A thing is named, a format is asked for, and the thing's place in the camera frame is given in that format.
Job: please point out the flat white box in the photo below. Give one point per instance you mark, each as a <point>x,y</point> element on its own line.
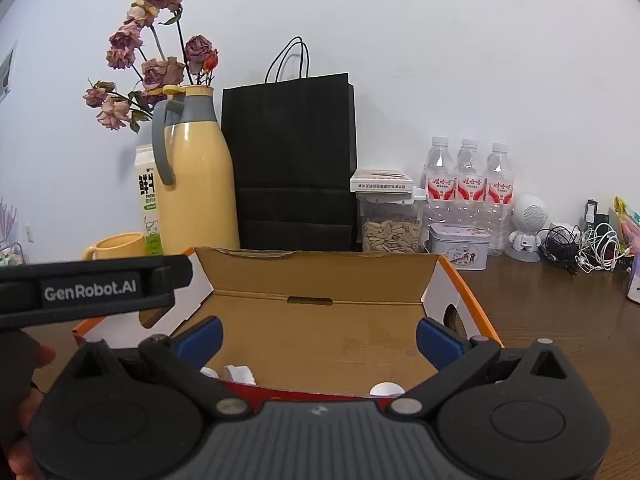
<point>382,180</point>

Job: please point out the purple wall decal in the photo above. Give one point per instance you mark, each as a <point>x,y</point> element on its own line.
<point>7,217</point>

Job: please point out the clear water bottle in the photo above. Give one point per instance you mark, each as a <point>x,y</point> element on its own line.
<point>439,180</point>
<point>500,185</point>
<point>470,180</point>

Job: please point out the person's left hand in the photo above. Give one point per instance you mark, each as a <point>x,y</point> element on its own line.
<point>15,455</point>

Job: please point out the pale printed tin box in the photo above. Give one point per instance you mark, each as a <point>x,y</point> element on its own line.
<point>457,250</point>

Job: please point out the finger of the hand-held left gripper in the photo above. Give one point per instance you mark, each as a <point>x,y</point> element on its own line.
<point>172,277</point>

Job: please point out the red cardboard box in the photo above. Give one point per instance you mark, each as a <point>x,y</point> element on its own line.
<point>325,330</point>

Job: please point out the black paper bag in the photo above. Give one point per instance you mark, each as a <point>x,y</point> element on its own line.
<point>290,150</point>

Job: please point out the white robot speaker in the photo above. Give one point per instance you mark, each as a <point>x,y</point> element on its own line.
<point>529,215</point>

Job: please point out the black upright device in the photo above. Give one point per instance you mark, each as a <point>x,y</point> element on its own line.
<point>595,215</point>

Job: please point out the clear seed container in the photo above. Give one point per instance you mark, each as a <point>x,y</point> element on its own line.
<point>390,235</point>

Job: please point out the white wall socket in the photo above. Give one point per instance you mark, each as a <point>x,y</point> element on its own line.
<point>31,232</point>

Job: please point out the metal storage rack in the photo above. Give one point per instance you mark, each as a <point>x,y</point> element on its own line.
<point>10,255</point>

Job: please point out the yellow thermos jug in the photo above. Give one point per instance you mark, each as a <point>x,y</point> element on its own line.
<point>200,185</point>

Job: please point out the white milk carton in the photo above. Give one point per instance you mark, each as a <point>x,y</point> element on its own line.
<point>147,185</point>

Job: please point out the small white plastic lid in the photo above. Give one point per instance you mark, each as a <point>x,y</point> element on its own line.
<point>210,373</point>

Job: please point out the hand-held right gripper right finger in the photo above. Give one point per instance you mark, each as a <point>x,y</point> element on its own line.
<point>437,342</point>

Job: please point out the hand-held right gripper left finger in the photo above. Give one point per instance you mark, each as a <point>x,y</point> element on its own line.
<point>200,342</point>

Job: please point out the yellow mug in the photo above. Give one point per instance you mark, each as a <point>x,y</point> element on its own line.
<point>120,249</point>

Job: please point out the framed wall picture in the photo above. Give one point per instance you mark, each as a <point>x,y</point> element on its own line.
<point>7,72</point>

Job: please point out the large white plastic lid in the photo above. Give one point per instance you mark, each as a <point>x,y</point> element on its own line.
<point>387,389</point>

